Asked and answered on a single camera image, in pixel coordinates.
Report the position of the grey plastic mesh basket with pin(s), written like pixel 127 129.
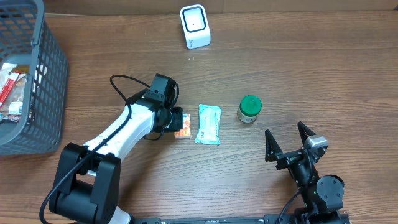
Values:
pixel 27 40

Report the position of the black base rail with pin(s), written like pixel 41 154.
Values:
pixel 266 219

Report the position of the small orange packet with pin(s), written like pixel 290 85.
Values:
pixel 186 131

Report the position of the brown red snack bag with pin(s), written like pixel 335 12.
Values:
pixel 13 80

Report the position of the teal wet wipes pack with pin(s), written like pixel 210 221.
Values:
pixel 209 124

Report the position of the white barcode scanner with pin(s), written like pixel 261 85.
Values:
pixel 195 26

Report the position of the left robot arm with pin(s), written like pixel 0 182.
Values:
pixel 87 180

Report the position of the green lid jar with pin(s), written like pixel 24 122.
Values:
pixel 249 108

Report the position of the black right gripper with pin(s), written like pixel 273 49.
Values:
pixel 289 157

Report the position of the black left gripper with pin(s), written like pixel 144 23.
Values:
pixel 178 119

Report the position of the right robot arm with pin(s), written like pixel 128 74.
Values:
pixel 318 199

